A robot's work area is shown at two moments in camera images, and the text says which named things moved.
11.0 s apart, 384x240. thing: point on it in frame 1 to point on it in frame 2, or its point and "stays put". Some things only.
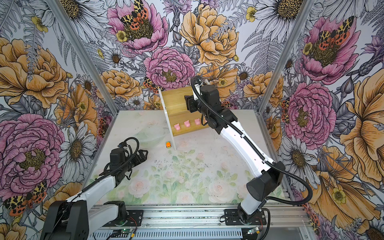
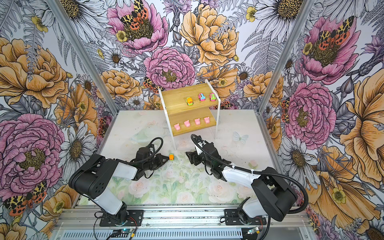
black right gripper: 190,103 to 193,157
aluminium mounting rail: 203,217 stays put
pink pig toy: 187,123 stays put
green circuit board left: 121,233 stays put
